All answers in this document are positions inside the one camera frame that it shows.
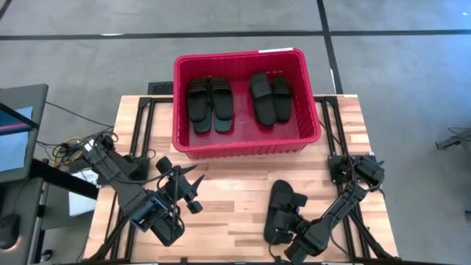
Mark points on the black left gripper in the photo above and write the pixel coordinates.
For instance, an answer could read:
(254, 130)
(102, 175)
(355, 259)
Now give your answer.
(178, 186)

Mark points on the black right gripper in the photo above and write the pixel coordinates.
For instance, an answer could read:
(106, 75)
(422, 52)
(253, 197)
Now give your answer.
(287, 221)

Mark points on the black rubber slide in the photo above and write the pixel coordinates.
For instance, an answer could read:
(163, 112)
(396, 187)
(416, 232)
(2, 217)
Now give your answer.
(281, 187)
(284, 106)
(263, 106)
(222, 101)
(198, 103)

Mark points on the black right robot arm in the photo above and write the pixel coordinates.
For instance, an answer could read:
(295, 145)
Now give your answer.
(338, 210)

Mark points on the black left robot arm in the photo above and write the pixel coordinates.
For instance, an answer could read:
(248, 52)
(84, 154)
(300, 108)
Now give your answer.
(136, 198)

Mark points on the red plastic bin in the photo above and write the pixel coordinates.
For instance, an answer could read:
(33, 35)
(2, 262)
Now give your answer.
(243, 132)

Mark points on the black floor grate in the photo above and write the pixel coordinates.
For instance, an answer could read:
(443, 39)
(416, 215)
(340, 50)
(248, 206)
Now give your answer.
(160, 88)

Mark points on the white paper sheet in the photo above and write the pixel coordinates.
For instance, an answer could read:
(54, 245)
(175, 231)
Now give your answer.
(81, 202)

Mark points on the black desk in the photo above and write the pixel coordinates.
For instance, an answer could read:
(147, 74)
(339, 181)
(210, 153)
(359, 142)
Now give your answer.
(55, 176)

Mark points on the grey floor stand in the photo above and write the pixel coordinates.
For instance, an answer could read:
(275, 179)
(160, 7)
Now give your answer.
(456, 140)

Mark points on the grey computer monitor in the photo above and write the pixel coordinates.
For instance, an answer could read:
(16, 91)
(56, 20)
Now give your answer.
(22, 95)

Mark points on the black computer mouse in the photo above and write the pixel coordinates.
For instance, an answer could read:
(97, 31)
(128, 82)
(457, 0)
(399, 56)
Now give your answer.
(9, 228)

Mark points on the black frame clip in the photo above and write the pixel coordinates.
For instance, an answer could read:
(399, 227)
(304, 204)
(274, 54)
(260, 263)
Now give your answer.
(277, 260)
(184, 260)

